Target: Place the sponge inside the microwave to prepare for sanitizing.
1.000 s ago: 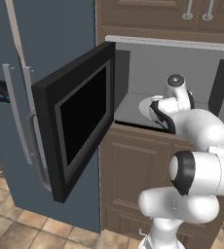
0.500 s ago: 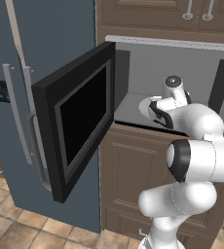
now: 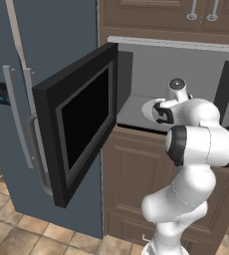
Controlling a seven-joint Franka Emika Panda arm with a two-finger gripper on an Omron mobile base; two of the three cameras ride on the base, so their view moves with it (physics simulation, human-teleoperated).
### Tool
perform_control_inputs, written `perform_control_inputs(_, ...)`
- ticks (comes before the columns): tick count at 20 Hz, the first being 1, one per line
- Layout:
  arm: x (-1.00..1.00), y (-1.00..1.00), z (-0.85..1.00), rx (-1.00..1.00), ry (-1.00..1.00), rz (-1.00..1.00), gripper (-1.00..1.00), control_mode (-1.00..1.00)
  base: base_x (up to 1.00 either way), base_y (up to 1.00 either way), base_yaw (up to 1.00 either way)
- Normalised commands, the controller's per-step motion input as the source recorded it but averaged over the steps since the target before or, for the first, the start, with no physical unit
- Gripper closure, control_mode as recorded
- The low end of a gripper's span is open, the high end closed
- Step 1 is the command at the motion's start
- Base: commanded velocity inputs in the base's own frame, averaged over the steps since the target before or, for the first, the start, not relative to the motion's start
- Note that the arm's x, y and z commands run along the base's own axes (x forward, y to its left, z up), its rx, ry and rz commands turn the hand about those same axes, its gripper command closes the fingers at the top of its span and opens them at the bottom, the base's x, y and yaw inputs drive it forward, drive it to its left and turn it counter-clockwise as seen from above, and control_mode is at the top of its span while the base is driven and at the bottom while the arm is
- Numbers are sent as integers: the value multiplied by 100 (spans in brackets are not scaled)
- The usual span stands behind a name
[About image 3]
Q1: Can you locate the black microwave door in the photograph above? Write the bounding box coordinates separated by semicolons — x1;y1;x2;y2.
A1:
31;42;119;209

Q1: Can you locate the white microwave turntable plate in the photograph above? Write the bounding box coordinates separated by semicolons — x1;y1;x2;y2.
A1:
141;98;167;123

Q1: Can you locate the black microwave oven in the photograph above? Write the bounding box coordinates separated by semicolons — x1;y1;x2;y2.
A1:
107;35;229;136

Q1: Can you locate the large brown cupboard door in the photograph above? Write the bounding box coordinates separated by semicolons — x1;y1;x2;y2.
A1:
101;125;229;235

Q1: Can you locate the brown drawer front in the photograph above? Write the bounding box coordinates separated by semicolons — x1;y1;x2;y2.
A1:
104;209;229;255

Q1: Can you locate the dark blue-grey fridge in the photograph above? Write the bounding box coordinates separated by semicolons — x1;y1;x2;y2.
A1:
0;0;105;240

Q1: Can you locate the grey fridge handle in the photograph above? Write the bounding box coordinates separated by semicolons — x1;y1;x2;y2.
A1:
2;65;35;170
22;67;50;174

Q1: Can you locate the silver drawer handle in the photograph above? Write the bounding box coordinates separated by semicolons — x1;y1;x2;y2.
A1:
140;233;151;246

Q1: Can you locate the silver cupboard handle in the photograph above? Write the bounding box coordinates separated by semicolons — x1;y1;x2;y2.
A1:
206;0;220;22
185;0;199;21

